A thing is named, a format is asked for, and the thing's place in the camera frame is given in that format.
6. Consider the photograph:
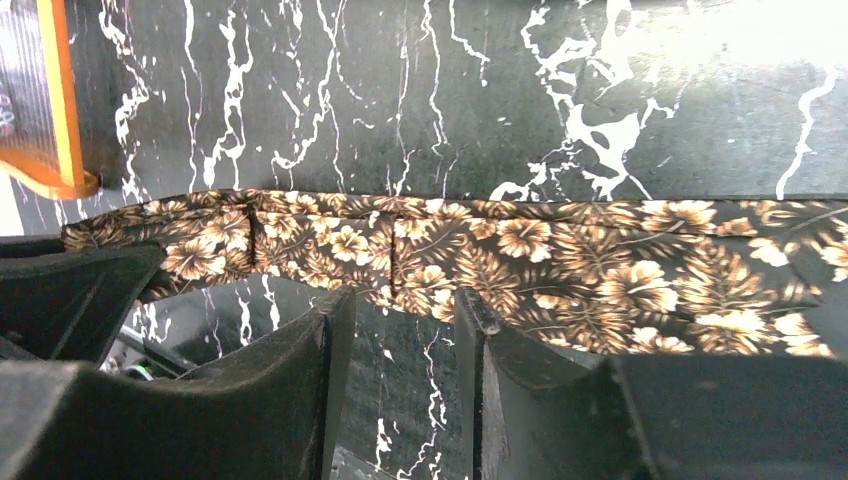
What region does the black brown floral tie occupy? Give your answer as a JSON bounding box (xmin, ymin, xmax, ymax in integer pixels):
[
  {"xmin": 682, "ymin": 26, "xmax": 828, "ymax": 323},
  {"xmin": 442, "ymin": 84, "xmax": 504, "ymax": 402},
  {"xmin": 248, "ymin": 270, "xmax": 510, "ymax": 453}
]
[{"xmin": 61, "ymin": 189, "xmax": 847, "ymax": 357}]

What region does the orange wooden rack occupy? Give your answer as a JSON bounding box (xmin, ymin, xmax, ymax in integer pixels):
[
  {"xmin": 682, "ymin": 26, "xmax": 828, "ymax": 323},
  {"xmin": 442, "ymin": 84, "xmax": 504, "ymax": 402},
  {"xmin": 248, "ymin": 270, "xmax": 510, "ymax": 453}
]
[{"xmin": 1, "ymin": 1, "xmax": 100, "ymax": 200}]

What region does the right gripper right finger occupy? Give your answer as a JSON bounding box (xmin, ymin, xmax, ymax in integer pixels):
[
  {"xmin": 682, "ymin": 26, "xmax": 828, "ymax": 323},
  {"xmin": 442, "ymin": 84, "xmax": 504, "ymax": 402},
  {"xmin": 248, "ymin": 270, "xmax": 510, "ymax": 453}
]
[{"xmin": 454, "ymin": 287, "xmax": 847, "ymax": 479}]

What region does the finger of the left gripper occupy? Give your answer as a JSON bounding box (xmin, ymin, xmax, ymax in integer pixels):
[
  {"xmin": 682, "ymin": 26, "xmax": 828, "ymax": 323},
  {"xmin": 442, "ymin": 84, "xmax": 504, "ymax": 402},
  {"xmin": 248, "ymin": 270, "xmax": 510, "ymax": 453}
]
[{"xmin": 1, "ymin": 237, "xmax": 165, "ymax": 363}]

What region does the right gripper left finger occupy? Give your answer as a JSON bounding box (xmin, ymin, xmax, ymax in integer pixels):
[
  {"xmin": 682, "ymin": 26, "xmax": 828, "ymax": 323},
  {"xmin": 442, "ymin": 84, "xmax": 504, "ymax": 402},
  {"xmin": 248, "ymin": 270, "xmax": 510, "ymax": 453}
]
[{"xmin": 1, "ymin": 287, "xmax": 356, "ymax": 479}]

